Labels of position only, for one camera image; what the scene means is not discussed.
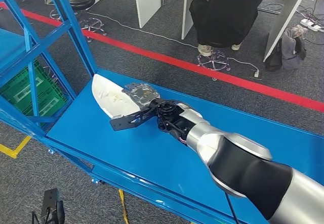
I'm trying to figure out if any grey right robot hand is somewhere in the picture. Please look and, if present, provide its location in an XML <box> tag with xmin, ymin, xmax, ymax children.
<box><xmin>122</xmin><ymin>82</ymin><xmax>161</xmax><ymax>109</ymax></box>

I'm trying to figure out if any white boat-shaped plastic part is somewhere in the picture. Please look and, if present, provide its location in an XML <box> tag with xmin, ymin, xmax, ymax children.
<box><xmin>91</xmin><ymin>74</ymin><xmax>142</xmax><ymax>119</ymax></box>

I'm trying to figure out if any blue metal shelf rack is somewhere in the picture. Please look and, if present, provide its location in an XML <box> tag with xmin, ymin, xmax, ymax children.
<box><xmin>0</xmin><ymin>28</ymin><xmax>28</xmax><ymax>71</ymax></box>
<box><xmin>0</xmin><ymin>0</ymin><xmax>324</xmax><ymax>224</ymax></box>

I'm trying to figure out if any red barrier belt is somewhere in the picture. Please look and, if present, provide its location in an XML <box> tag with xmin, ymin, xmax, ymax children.
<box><xmin>0</xmin><ymin>2</ymin><xmax>324</xmax><ymax>113</ymax></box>

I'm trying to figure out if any chrome-legged stool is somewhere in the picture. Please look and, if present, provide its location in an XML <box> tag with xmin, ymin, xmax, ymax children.
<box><xmin>197</xmin><ymin>50</ymin><xmax>231</xmax><ymax>81</ymax></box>

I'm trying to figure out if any yellow floor tape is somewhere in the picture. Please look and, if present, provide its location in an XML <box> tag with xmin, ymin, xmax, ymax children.
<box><xmin>118</xmin><ymin>189</ymin><xmax>129</xmax><ymax>224</ymax></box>

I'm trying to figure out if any green plastic crate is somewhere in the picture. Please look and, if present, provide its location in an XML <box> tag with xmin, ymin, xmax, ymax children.
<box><xmin>15</xmin><ymin>88</ymin><xmax>69</xmax><ymax>121</ymax></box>
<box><xmin>0</xmin><ymin>60</ymin><xmax>55</xmax><ymax>108</ymax></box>

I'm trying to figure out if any person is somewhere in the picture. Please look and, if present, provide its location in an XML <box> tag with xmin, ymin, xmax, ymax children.
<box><xmin>189</xmin><ymin>0</ymin><xmax>283</xmax><ymax>56</ymax></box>

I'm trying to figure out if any grey and black backpack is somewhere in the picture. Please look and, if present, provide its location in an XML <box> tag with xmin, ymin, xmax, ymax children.
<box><xmin>264</xmin><ymin>25</ymin><xmax>308</xmax><ymax>72</ymax></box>

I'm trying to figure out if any white power strip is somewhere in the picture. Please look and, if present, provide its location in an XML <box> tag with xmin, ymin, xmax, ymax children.
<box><xmin>301</xmin><ymin>18</ymin><xmax>320</xmax><ymax>32</ymax></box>

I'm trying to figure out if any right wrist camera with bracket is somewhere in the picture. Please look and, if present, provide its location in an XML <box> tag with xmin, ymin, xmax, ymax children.
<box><xmin>110</xmin><ymin>107</ymin><xmax>157</xmax><ymax>131</ymax></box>

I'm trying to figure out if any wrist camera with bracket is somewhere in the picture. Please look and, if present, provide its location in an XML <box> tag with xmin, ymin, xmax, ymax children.
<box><xmin>110</xmin><ymin>107</ymin><xmax>157</xmax><ymax>131</ymax></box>
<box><xmin>31</xmin><ymin>188</ymin><xmax>66</xmax><ymax>224</ymax></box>

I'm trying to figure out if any white floor cable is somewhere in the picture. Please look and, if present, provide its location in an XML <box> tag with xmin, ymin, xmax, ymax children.
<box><xmin>86</xmin><ymin>11</ymin><xmax>261</xmax><ymax>79</ymax></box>

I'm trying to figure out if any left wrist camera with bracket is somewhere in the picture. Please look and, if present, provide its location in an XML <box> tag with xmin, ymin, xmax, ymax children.
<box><xmin>31</xmin><ymin>188</ymin><xmax>66</xmax><ymax>224</ymax></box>

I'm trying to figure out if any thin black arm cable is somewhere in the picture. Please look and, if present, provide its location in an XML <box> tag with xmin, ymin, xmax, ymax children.
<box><xmin>224</xmin><ymin>192</ymin><xmax>239</xmax><ymax>224</ymax></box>

